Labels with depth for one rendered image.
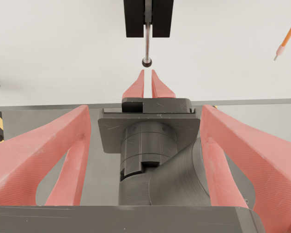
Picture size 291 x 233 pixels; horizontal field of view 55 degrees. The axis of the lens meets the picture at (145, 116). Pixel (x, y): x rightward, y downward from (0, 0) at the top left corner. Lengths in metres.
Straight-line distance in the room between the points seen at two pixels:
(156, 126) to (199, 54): 0.19
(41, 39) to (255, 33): 0.30
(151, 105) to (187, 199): 0.12
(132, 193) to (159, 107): 0.09
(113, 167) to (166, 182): 1.30
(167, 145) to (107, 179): 1.26
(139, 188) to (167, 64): 0.26
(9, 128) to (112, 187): 0.61
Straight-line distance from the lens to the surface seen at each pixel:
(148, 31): 0.28
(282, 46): 0.30
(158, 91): 0.30
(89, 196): 1.57
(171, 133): 0.28
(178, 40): 0.41
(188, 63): 0.45
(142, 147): 0.26
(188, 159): 0.18
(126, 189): 0.25
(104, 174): 1.51
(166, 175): 0.20
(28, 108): 0.60
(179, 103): 0.28
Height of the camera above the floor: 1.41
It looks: 83 degrees down
